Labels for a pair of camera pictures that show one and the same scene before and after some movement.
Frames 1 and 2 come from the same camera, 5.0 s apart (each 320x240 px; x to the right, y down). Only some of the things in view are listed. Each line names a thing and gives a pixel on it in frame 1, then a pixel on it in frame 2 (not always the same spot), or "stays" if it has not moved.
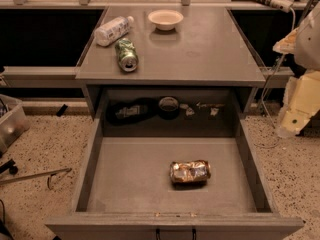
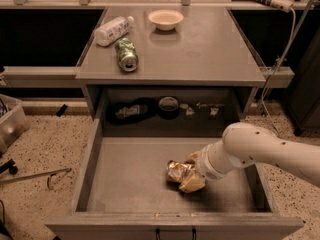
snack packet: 190,171 stays
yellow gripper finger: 287,45 to 204,165
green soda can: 127,55 stays
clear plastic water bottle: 110,31 stays
